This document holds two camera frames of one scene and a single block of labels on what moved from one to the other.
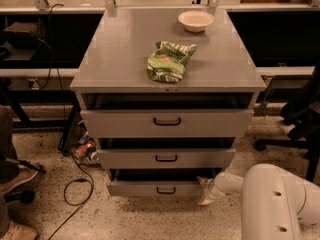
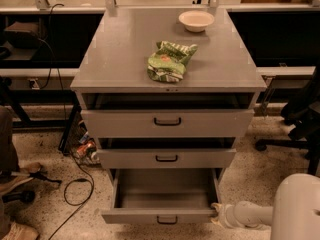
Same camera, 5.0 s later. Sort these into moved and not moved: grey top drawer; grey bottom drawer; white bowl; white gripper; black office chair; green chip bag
Moved: grey bottom drawer; white gripper
Not moved: grey top drawer; black office chair; white bowl; green chip bag
